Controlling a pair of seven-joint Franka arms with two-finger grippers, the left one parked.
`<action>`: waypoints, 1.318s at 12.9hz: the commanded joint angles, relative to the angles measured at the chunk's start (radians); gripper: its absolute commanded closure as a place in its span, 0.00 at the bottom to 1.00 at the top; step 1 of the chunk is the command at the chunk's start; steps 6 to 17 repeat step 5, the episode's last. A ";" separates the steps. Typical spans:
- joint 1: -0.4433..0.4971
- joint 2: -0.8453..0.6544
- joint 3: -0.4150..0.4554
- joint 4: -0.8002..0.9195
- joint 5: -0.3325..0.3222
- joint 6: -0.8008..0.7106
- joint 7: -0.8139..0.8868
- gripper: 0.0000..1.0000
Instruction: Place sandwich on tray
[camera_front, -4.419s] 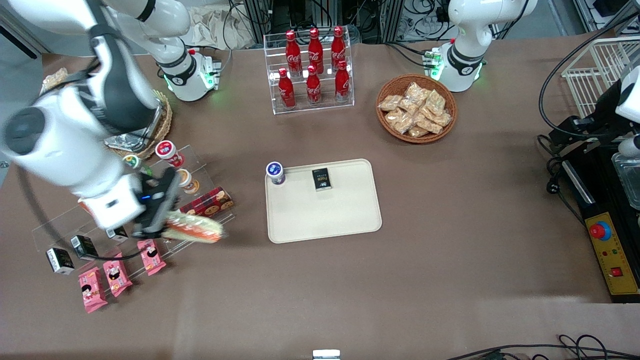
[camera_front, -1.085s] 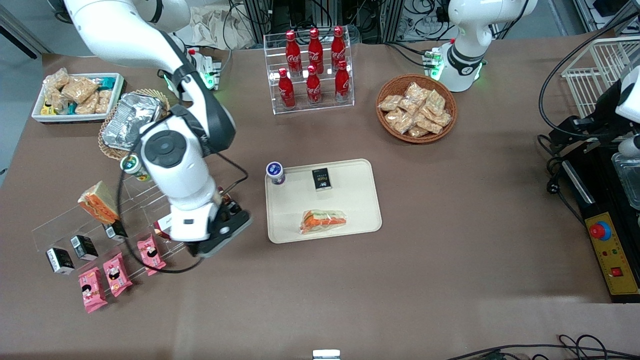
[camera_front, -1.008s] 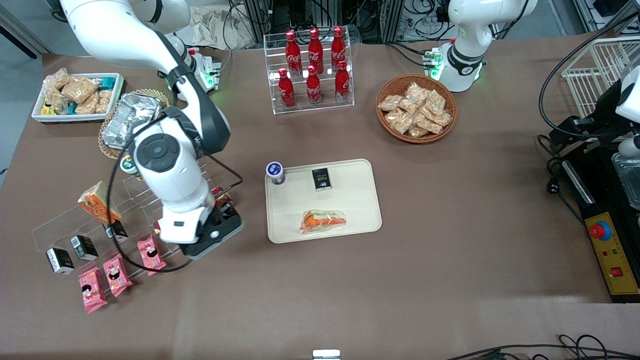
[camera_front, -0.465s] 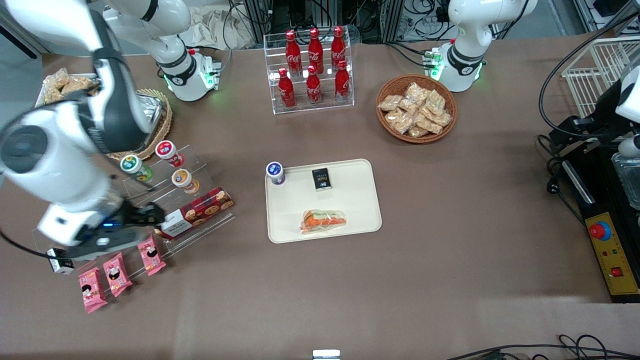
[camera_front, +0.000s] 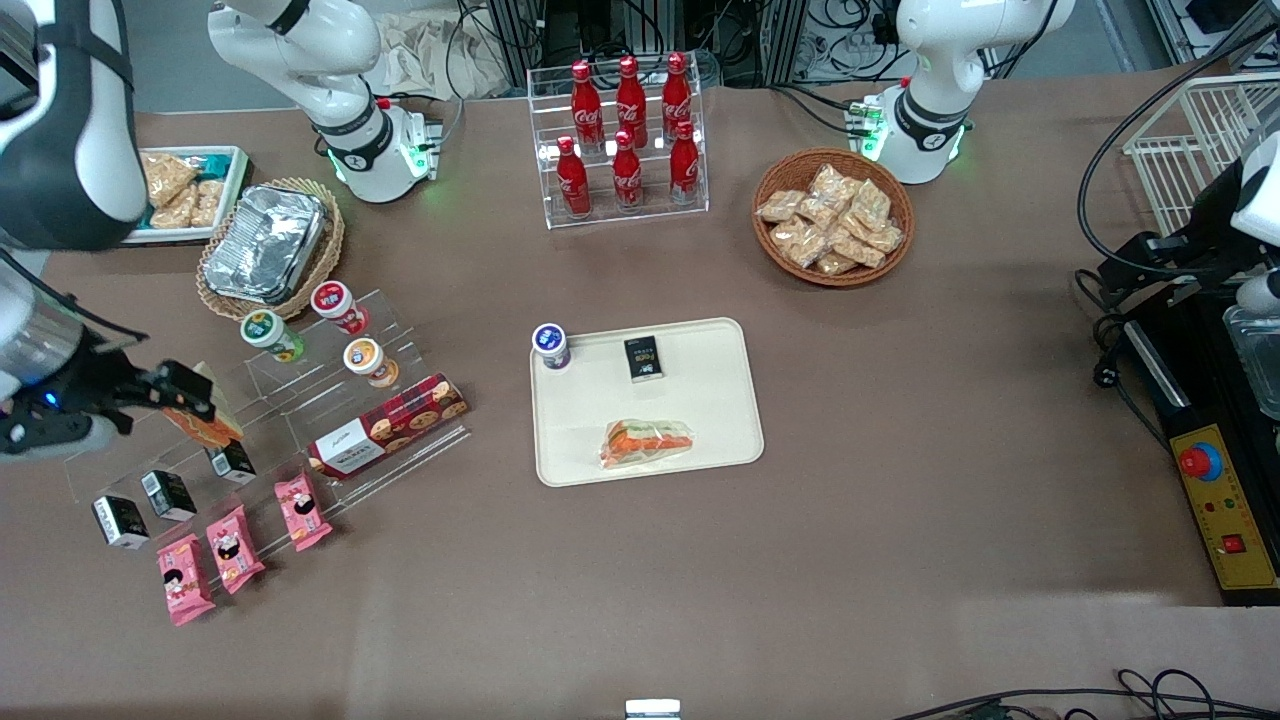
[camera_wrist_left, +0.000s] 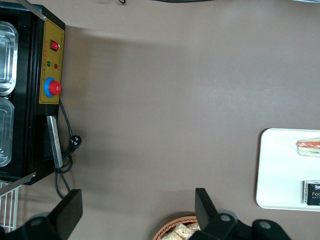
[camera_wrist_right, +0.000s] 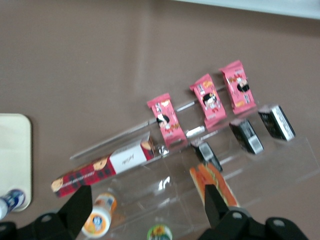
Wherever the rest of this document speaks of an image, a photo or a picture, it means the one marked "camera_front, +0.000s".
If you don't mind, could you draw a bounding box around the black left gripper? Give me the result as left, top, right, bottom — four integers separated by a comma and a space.
1096, 228, 1243, 307

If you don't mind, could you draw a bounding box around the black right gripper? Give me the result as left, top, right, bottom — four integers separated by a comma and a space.
60, 345, 217, 439

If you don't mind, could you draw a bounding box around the sandwich with pale bread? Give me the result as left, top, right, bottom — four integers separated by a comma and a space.
600, 419, 695, 471

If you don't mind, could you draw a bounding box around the beige plastic serving tray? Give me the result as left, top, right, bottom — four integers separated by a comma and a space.
530, 317, 766, 489

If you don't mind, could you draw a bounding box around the orange snack packet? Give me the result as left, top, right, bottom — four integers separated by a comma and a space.
163, 362, 245, 449

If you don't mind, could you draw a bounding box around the small black barcode box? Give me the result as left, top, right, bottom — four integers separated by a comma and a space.
208, 440, 257, 487
141, 470, 198, 522
92, 495, 151, 550
623, 336, 668, 383

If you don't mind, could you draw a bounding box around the stainless steel food pan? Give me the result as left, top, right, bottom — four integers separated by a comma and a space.
1225, 305, 1280, 421

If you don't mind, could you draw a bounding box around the green-capped drink bottle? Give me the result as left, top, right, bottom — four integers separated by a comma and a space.
240, 310, 306, 364

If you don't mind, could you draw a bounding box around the clear acrylic tiered display stand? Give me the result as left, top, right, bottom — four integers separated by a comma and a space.
65, 290, 473, 523

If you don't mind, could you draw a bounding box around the pink cartoon snack packet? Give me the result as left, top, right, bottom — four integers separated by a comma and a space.
275, 470, 333, 553
207, 505, 266, 596
157, 533, 216, 627

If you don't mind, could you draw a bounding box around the aluminium foil food container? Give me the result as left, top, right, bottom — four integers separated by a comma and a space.
203, 185, 331, 306

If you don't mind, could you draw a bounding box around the red-capped drink bottle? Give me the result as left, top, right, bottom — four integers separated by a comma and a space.
310, 280, 369, 336

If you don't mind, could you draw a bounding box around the orange-capped drink bottle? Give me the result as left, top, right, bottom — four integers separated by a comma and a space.
343, 337, 399, 389

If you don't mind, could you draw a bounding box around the oval wicker basket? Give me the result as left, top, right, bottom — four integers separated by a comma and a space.
196, 178, 346, 321

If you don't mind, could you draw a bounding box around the red plaid cookie box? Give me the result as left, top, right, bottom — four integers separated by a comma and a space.
307, 373, 469, 479

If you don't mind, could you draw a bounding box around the white tub with teal inside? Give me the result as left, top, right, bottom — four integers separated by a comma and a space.
122, 146, 252, 246

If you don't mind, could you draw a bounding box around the white green-lit connector block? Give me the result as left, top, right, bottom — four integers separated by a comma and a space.
400, 108, 444, 183
845, 95, 889, 161

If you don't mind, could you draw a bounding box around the round brown wicker basket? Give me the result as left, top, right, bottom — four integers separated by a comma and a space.
752, 148, 916, 289

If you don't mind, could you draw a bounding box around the blue-capped drink bottle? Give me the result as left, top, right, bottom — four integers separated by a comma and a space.
532, 322, 572, 372

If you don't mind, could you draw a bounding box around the crumpled white cloth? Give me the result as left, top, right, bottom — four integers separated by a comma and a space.
378, 8, 533, 101

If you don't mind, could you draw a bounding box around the red cola bottle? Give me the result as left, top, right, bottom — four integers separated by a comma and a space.
556, 135, 591, 219
616, 55, 648, 146
612, 130, 644, 213
669, 120, 701, 206
662, 52, 693, 141
571, 60, 604, 151

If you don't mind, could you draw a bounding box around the clear acrylic bottle rack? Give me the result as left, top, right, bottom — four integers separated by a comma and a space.
527, 62, 710, 232

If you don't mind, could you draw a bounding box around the metal bar handle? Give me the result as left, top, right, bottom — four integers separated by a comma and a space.
1125, 320, 1193, 443

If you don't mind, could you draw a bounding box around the black power cable with plug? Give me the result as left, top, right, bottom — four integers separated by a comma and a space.
1075, 268, 1173, 453

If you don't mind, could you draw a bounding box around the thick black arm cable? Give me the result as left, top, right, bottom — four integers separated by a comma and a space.
1076, 15, 1280, 291

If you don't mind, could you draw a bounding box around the white wire rack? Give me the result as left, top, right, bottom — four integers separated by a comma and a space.
1122, 72, 1280, 237

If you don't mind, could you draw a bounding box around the thin black floor cable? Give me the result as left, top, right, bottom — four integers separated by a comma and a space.
895, 668, 1280, 720

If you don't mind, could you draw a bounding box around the aluminium frame equipment rack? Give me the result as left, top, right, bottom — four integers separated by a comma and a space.
480, 0, 811, 89

